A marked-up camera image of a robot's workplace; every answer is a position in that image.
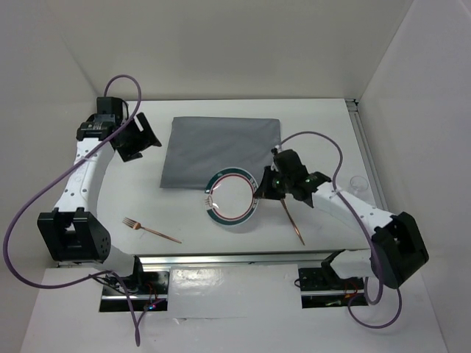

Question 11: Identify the purple cable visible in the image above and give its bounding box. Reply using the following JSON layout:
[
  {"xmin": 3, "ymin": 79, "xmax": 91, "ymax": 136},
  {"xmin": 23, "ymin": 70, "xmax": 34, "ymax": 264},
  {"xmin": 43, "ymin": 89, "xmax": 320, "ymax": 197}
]
[
  {"xmin": 277, "ymin": 131, "xmax": 403, "ymax": 328},
  {"xmin": 1, "ymin": 74, "xmax": 155, "ymax": 347}
]

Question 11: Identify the aluminium rail front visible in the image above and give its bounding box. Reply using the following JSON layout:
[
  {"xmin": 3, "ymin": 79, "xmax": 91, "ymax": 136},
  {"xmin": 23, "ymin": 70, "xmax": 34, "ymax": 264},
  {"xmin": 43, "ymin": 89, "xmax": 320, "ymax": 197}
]
[{"xmin": 57, "ymin": 250, "xmax": 405, "ymax": 268}]

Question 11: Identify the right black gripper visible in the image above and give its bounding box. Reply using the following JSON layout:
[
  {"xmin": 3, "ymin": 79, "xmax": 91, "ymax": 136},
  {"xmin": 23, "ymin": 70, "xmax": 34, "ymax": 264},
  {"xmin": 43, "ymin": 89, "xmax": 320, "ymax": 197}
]
[{"xmin": 255, "ymin": 165, "xmax": 292, "ymax": 200}]

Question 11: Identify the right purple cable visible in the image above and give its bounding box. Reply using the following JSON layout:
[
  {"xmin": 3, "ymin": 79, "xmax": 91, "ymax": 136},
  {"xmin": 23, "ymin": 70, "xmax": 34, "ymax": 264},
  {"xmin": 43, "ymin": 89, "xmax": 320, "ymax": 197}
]
[{"xmin": 277, "ymin": 131, "xmax": 403, "ymax": 328}]

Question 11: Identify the aluminium rail right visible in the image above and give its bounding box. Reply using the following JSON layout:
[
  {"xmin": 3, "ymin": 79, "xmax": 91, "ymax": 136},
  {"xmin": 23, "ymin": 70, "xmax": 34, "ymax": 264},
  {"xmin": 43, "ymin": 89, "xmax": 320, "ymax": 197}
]
[{"xmin": 341, "ymin": 99, "xmax": 390, "ymax": 211}]

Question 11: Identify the copper knife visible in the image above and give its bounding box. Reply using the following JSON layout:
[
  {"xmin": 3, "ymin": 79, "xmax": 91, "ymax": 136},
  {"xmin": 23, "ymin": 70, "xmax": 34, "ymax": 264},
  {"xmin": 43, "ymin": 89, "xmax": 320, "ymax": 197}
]
[{"xmin": 280, "ymin": 199, "xmax": 305, "ymax": 246}]

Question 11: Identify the copper fork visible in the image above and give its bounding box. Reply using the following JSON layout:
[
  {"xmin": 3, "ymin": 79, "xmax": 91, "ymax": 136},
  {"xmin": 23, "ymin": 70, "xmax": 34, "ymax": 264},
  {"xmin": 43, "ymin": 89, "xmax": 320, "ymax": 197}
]
[{"xmin": 122, "ymin": 217, "xmax": 183, "ymax": 244}]

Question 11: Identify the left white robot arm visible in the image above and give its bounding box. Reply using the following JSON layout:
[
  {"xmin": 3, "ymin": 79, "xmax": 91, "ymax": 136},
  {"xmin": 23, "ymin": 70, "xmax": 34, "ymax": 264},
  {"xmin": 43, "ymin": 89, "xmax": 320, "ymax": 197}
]
[{"xmin": 37, "ymin": 97, "xmax": 161, "ymax": 293}]

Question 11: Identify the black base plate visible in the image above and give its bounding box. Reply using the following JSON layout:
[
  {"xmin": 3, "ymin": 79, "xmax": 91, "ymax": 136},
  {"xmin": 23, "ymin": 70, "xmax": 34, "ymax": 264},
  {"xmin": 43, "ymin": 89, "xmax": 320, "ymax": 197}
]
[
  {"xmin": 96, "ymin": 270, "xmax": 170, "ymax": 313},
  {"xmin": 294, "ymin": 268, "xmax": 368, "ymax": 309}
]

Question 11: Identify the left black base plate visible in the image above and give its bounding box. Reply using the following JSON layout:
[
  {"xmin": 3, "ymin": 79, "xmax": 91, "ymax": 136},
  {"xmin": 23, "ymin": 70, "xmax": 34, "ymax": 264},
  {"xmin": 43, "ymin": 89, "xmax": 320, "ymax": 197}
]
[{"xmin": 96, "ymin": 270, "xmax": 170, "ymax": 313}]

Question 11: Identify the white plate green red rim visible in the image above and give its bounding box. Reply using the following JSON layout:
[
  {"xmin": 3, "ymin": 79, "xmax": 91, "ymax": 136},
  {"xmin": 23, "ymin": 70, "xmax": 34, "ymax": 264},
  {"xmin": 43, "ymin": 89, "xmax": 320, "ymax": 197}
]
[{"xmin": 204, "ymin": 167, "xmax": 258, "ymax": 227}]

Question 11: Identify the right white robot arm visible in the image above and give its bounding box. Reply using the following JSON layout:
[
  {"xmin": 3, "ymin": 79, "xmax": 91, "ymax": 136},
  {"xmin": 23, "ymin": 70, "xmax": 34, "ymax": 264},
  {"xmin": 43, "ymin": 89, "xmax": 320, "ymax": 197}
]
[{"xmin": 254, "ymin": 149, "xmax": 429, "ymax": 289}]

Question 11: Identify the clear plastic cup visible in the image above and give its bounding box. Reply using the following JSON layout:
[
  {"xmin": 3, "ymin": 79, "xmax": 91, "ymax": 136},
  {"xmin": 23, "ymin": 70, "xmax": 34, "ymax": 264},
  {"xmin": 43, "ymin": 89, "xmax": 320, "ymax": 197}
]
[{"xmin": 348, "ymin": 176, "xmax": 369, "ymax": 198}]

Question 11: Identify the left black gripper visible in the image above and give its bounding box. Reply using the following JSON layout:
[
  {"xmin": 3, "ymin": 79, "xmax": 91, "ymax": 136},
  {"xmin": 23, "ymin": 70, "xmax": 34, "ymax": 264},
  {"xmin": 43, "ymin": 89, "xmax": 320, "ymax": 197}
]
[{"xmin": 116, "ymin": 112, "xmax": 160, "ymax": 163}]

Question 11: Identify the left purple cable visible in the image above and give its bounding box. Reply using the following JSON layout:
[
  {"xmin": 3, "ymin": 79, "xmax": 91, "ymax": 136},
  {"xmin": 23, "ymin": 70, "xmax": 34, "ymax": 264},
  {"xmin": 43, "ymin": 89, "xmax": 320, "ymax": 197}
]
[{"xmin": 1, "ymin": 74, "xmax": 155, "ymax": 347}]

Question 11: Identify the grey cloth napkin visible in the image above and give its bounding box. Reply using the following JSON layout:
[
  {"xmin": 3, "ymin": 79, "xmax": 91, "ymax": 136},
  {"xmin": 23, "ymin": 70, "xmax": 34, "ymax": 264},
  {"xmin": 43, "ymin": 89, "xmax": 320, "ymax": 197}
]
[{"xmin": 160, "ymin": 116, "xmax": 280, "ymax": 190}]

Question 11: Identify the aluminium rail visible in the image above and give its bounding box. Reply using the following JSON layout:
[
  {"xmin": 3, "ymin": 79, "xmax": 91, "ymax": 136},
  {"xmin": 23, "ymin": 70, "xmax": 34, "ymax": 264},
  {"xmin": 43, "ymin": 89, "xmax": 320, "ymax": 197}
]
[
  {"xmin": 57, "ymin": 250, "xmax": 405, "ymax": 268},
  {"xmin": 341, "ymin": 99, "xmax": 390, "ymax": 211}
]

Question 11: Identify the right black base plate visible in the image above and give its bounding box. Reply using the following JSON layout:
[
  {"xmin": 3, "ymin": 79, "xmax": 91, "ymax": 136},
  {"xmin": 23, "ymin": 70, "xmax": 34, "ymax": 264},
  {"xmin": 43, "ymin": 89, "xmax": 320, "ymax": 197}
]
[{"xmin": 294, "ymin": 268, "xmax": 368, "ymax": 309}]

